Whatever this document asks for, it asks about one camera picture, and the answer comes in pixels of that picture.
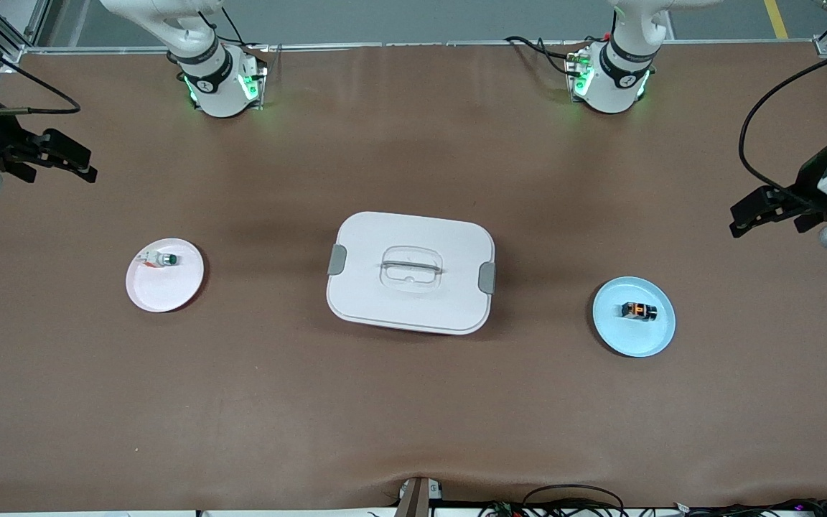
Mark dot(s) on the green white push-button switch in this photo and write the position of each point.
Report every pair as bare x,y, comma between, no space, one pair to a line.
162,259

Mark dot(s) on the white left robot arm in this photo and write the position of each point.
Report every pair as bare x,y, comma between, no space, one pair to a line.
622,72

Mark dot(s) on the white lidded storage box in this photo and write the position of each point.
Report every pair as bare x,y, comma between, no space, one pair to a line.
413,309

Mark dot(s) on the pink round plate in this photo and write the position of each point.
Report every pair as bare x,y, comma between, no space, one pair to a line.
162,294

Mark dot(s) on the orange black push-button switch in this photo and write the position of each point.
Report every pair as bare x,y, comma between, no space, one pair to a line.
639,311

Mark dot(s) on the metal table-edge bracket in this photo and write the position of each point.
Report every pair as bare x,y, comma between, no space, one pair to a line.
413,499

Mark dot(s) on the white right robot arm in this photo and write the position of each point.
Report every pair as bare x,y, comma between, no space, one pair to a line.
212,79

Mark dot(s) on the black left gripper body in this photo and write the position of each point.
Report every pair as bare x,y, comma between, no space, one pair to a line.
808,182

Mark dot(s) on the light blue round plate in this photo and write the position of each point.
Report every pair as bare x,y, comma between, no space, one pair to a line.
632,341

